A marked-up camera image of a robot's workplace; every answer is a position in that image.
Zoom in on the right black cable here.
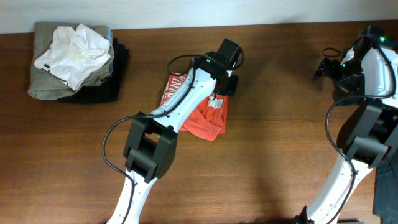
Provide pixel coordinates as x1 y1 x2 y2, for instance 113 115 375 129
322 34 397 224

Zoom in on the white folded shirt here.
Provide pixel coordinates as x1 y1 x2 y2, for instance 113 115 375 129
34 24 111 91

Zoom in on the olive grey folded garment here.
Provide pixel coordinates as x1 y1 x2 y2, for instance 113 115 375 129
28 22 114 100

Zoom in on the red orange t-shirt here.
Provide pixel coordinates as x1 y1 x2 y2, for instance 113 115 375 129
160 73 229 142

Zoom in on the black cable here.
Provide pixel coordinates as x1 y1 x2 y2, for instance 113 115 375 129
101 49 246 224
322 34 397 224

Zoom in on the black folded garment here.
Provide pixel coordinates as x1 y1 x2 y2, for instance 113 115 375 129
57 38 129 104

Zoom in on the dark teal garment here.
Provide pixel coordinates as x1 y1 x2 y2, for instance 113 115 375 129
331 83 398 224

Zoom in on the left black cable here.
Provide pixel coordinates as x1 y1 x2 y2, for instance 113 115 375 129
101 49 246 224

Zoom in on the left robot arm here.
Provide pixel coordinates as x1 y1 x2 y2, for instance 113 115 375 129
107 39 244 223

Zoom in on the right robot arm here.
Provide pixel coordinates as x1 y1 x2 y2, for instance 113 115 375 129
293 26 397 223

